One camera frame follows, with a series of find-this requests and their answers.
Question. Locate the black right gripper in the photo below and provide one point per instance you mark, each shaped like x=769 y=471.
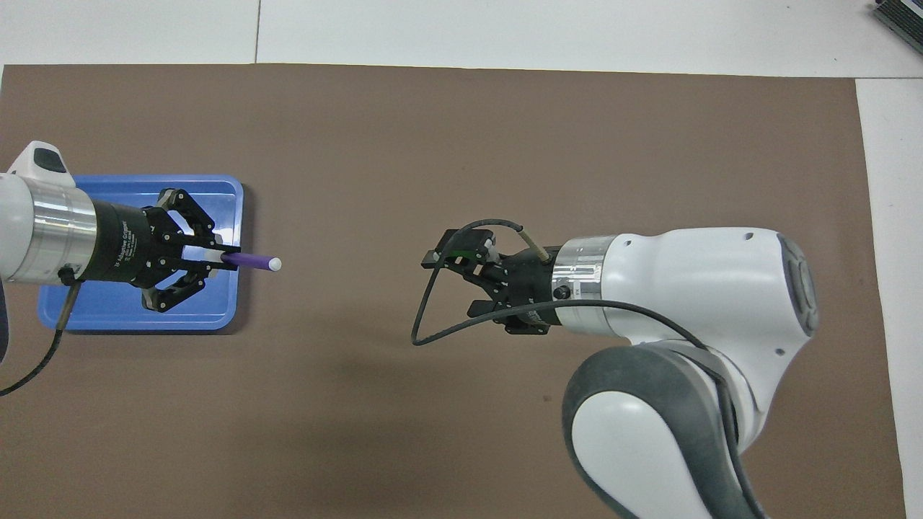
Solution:
x=530 y=288

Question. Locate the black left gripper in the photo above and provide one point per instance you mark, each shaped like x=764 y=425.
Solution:
x=126 y=245

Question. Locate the purple pen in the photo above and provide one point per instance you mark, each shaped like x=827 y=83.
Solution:
x=252 y=260

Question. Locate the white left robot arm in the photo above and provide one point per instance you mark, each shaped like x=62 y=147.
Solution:
x=43 y=231

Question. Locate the blue plastic tray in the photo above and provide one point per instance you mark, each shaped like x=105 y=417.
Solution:
x=216 y=310

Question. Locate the brown table mat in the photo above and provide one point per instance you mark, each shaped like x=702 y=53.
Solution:
x=360 y=418

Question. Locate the grey striped device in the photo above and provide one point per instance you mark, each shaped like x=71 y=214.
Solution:
x=901 y=14

